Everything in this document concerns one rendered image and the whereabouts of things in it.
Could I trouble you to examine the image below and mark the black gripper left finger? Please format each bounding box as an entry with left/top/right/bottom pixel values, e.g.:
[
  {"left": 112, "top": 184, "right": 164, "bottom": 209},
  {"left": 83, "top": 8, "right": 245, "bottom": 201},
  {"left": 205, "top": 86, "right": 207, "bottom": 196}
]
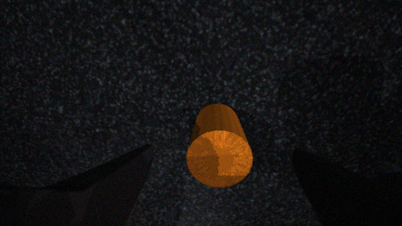
[{"left": 0, "top": 144, "right": 154, "bottom": 226}]

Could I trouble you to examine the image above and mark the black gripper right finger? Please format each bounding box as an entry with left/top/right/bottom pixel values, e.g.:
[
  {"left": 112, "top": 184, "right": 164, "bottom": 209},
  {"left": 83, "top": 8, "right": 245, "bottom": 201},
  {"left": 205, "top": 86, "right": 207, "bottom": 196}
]
[{"left": 292, "top": 149, "right": 402, "bottom": 226}]

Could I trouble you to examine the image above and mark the orange cylinder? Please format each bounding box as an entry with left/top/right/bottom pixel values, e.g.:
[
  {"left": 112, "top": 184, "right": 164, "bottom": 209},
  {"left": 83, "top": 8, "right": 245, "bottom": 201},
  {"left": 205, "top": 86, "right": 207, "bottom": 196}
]
[{"left": 187, "top": 104, "right": 253, "bottom": 188}]

